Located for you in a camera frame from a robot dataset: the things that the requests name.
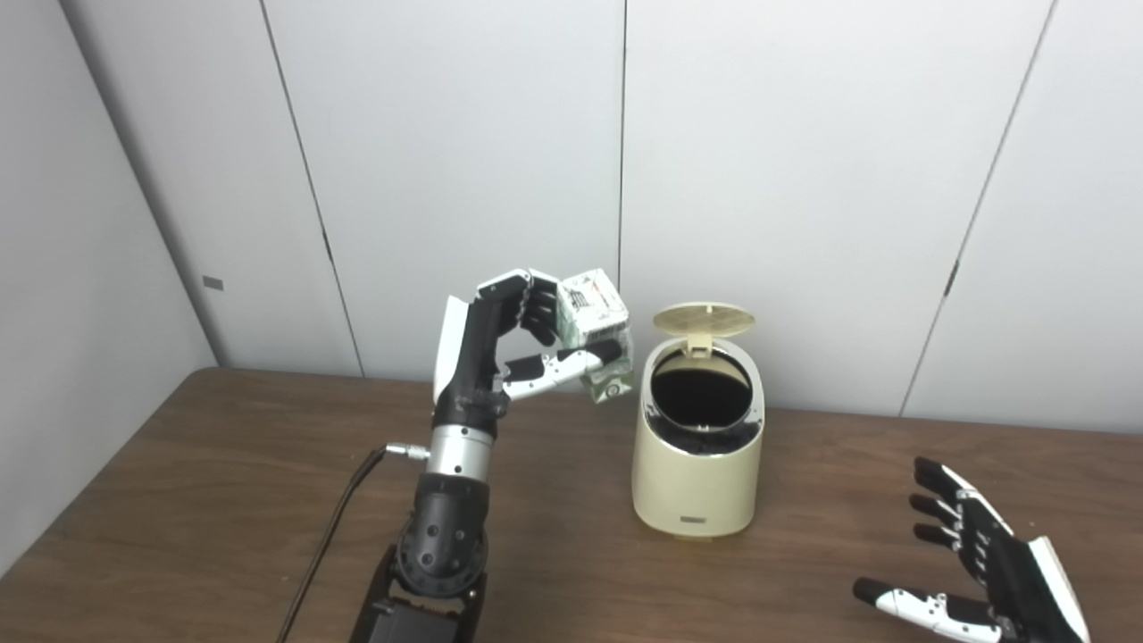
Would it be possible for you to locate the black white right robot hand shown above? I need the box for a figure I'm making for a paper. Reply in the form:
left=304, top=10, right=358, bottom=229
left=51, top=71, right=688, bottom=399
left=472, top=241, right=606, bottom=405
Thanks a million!
left=852, top=457, right=1092, bottom=643

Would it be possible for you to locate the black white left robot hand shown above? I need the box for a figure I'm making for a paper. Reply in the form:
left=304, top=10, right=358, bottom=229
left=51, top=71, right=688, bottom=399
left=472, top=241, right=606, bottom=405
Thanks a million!
left=432, top=269, right=626, bottom=438

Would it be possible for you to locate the cream round bin lid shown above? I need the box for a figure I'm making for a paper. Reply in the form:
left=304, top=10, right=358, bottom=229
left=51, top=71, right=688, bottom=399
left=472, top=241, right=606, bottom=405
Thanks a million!
left=653, top=302, right=756, bottom=358

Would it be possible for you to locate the cream-colored bin body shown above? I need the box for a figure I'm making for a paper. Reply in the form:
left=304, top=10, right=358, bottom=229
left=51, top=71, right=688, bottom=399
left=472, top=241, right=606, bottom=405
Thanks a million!
left=631, top=335, right=766, bottom=539

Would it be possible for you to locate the white green milk carton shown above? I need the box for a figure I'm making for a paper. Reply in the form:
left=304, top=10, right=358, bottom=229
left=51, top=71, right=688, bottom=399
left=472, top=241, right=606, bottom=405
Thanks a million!
left=555, top=269, right=635, bottom=405

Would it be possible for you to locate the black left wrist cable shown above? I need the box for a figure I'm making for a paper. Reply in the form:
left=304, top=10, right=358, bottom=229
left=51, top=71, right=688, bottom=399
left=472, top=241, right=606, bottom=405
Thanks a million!
left=275, top=443, right=431, bottom=643

